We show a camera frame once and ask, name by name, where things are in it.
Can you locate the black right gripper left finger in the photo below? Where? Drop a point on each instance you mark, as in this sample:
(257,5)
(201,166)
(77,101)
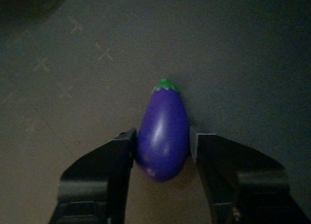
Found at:
(97,179)

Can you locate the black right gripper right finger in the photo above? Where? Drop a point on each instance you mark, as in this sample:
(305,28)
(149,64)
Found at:
(248,182)

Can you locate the purple toy eggplant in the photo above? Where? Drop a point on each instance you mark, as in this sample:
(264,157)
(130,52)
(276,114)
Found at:
(164,136)

